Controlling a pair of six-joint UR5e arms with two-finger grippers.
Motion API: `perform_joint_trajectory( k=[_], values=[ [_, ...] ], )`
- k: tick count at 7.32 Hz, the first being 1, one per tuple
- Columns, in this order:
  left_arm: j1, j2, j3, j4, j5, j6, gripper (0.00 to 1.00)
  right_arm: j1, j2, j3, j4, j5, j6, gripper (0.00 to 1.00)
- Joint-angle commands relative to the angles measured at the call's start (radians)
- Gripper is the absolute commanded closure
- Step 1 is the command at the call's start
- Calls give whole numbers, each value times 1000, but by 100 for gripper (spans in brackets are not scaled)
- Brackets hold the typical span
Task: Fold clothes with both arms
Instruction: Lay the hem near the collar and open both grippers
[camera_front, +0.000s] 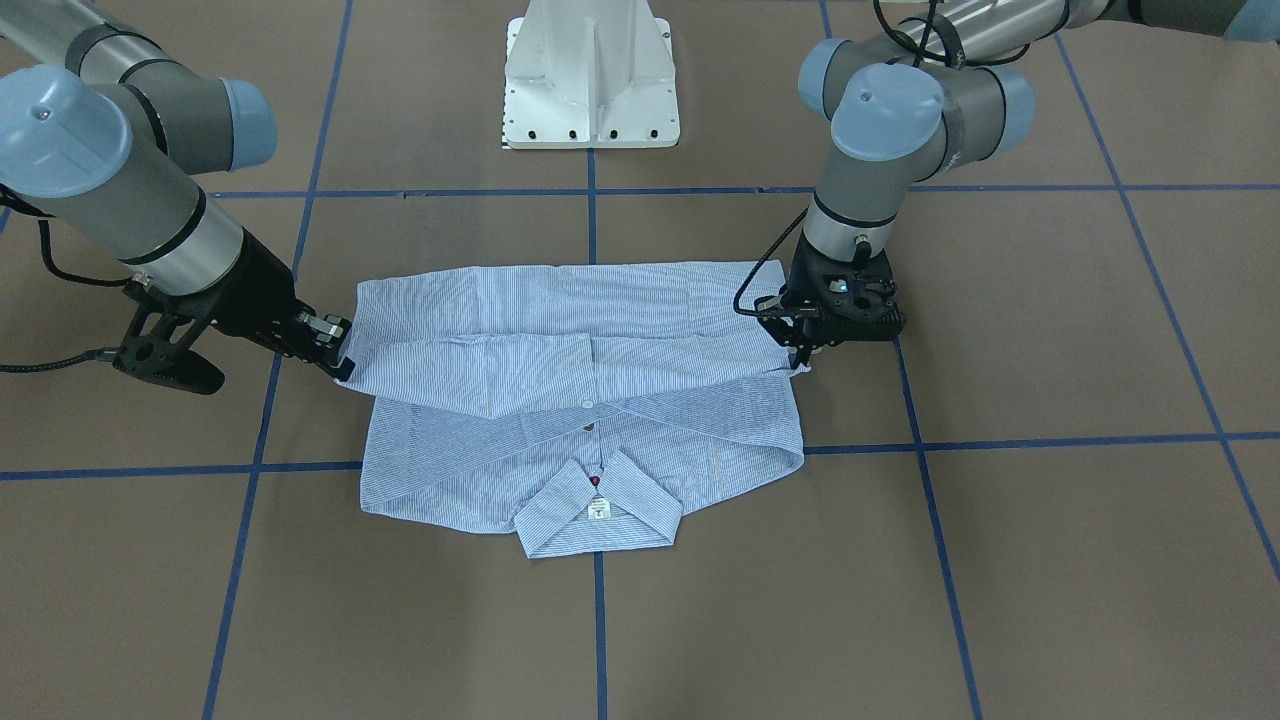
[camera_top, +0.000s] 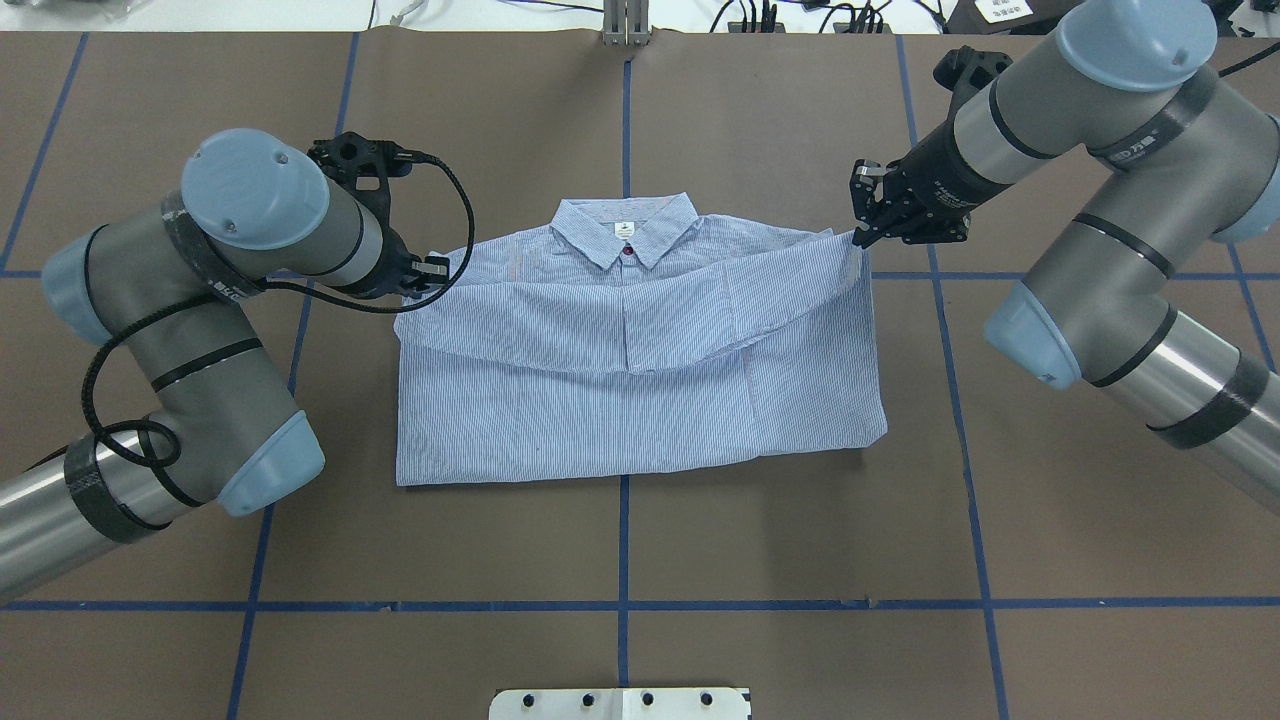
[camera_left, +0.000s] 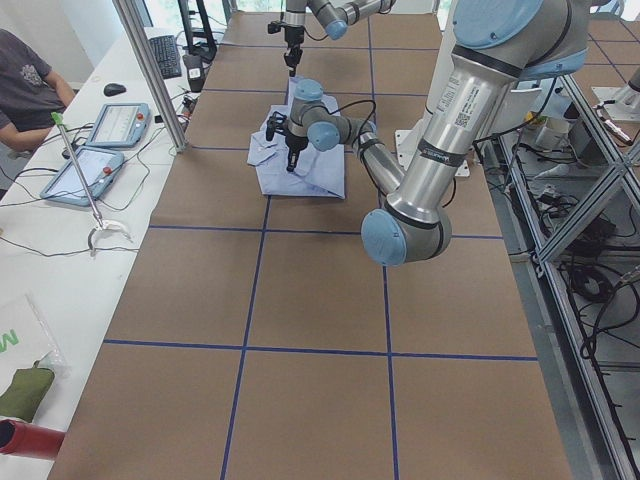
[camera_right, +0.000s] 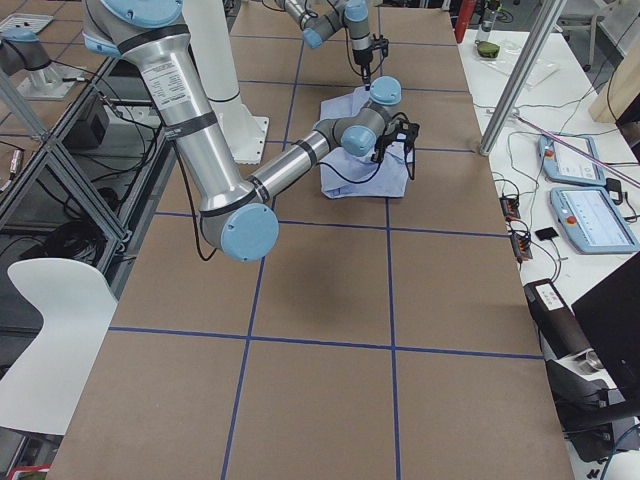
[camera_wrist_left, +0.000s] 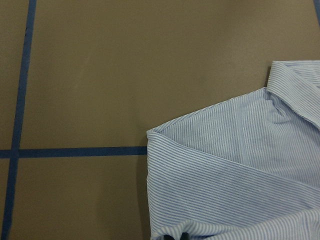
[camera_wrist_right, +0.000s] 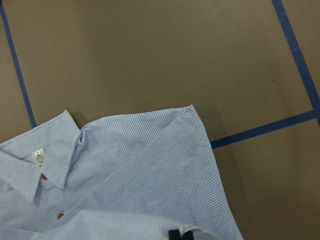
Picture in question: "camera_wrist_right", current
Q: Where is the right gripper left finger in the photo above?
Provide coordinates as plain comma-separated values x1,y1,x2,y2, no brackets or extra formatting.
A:
168,229,182,240

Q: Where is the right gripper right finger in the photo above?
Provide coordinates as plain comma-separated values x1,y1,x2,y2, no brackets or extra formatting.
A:
182,230,194,240

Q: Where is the blue striped button shirt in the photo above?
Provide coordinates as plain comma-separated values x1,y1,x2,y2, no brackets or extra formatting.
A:
0,105,242,240

